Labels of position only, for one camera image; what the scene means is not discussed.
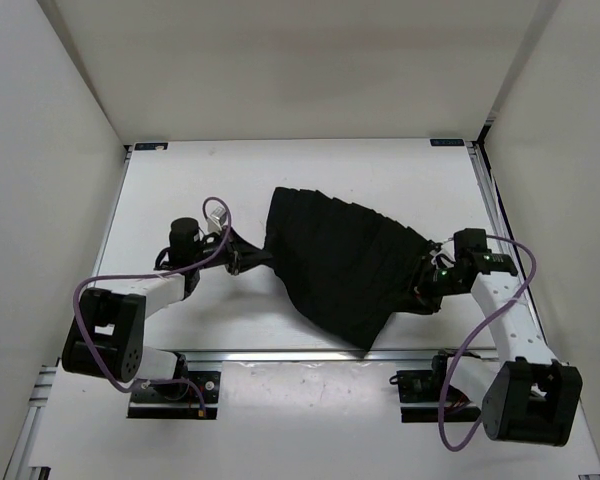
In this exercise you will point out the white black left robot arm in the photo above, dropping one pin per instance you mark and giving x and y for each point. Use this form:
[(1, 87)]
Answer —
[(106, 338)]

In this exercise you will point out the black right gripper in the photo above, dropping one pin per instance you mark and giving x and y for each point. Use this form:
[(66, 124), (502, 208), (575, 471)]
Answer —
[(422, 290)]

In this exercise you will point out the blue corner label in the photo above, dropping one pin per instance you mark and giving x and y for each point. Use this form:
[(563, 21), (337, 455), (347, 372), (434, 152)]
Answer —
[(151, 146), (446, 142)]

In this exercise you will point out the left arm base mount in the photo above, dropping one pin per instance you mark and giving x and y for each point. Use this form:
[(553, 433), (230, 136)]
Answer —
[(180, 401)]

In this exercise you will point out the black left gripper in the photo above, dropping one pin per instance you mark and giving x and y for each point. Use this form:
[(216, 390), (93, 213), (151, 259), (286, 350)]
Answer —
[(239, 258)]

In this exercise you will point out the blue left corner label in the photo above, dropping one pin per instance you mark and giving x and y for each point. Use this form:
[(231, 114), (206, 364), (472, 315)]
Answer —
[(151, 146)]

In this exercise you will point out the black pleated skirt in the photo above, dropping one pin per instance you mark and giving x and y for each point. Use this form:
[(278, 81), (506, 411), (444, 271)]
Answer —
[(345, 267)]

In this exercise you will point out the right side aluminium rail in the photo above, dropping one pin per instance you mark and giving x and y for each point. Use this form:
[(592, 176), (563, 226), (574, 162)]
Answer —
[(500, 230)]

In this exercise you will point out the blue right corner label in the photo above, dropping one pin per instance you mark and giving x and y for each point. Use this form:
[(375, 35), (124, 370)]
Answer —
[(446, 142)]

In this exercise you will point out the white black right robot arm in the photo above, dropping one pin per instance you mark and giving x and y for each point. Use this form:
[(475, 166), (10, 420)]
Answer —
[(525, 394)]

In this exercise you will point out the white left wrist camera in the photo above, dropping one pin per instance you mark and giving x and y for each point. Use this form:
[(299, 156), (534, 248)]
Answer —
[(216, 219)]

